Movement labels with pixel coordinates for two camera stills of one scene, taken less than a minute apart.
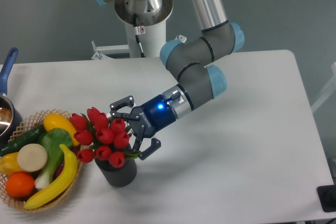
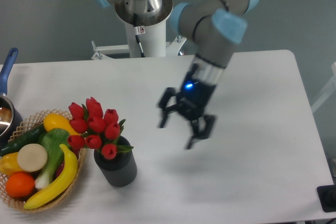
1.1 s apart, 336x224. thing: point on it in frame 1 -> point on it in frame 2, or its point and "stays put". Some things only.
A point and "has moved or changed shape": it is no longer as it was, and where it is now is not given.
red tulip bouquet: [106, 139] has moved or changed shape
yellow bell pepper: [9, 163] stays put
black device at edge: [327, 196] stays put
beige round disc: [32, 158] stays put
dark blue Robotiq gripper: [155, 114] -> [192, 102]
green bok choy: [52, 138] stays put
